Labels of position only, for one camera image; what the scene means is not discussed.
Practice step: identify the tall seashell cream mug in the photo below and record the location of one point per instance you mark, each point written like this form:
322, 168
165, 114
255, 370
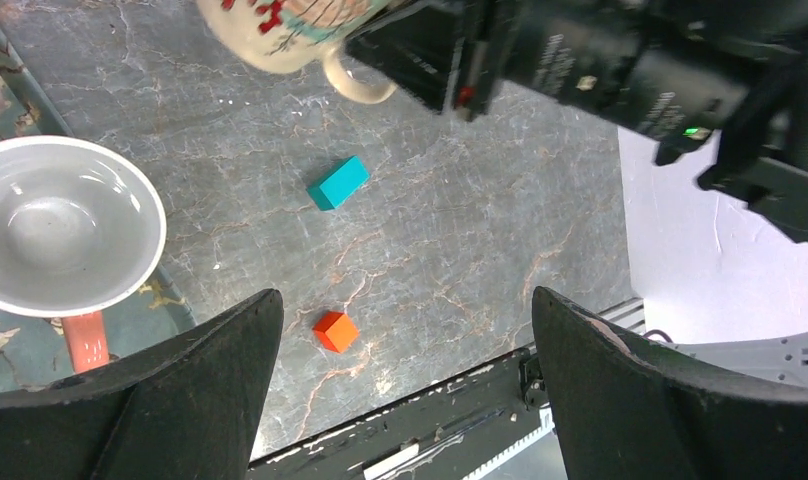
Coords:
283, 36

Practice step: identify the teal block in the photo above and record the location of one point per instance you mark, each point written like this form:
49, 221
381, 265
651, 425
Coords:
338, 184

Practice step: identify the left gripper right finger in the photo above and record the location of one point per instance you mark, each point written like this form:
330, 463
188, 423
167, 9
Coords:
627, 407

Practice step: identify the red cube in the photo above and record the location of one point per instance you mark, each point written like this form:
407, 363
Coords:
335, 331

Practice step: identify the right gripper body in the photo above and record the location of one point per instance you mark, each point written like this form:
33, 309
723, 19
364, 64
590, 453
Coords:
482, 35

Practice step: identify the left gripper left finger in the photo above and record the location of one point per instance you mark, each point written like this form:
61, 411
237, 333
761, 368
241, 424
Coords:
186, 408

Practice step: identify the floral green tray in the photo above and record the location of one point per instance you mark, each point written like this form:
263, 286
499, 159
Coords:
33, 352

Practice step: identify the salmon flower mug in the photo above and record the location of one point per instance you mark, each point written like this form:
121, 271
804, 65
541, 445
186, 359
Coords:
81, 229

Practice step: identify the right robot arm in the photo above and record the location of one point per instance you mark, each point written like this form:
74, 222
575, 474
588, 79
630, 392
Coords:
675, 72

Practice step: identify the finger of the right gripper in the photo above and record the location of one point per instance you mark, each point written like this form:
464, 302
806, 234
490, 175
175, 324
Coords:
416, 45

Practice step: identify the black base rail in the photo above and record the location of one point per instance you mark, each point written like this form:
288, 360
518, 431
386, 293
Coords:
463, 427

